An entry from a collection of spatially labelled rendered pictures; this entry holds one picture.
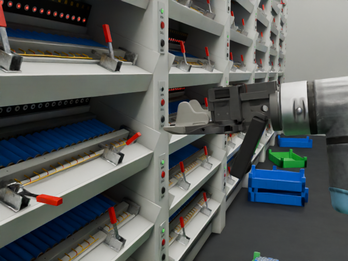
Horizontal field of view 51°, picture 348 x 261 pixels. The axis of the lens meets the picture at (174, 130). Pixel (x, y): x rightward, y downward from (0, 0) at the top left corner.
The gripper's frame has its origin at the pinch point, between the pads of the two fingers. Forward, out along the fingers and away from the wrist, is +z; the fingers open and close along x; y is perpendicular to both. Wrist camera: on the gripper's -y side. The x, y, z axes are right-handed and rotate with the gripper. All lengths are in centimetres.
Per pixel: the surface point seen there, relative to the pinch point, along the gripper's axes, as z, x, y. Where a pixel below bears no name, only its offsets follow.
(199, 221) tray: 20, -62, -43
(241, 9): 13, -156, 50
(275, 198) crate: 0, -134, -57
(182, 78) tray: 11.0, -37.5, 10.8
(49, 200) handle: 7.8, 27.2, -5.0
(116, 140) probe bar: 17.9, -8.0, -2.1
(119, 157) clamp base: 12.4, 0.9, -4.6
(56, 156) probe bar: 17.1, 13.9, -1.4
